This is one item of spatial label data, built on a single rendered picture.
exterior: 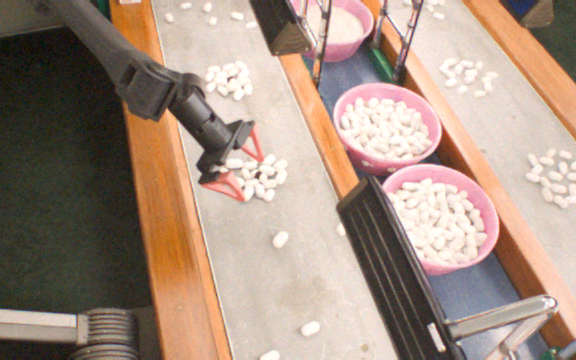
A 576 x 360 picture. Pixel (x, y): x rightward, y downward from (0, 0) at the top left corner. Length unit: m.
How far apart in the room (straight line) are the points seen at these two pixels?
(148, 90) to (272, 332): 0.48
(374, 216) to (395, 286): 0.10
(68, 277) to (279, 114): 1.01
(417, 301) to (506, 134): 0.86
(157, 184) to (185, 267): 0.21
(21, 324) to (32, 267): 1.08
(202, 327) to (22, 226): 1.27
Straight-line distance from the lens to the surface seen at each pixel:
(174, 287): 1.02
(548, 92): 1.61
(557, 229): 1.31
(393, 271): 0.69
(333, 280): 1.07
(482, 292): 1.22
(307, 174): 1.21
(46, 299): 1.96
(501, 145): 1.42
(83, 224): 2.08
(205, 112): 0.89
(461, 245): 1.20
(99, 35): 0.97
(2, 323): 0.97
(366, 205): 0.73
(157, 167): 1.19
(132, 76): 0.91
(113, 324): 0.99
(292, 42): 1.00
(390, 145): 1.33
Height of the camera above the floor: 1.67
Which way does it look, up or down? 51 degrees down
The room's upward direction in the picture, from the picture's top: 8 degrees clockwise
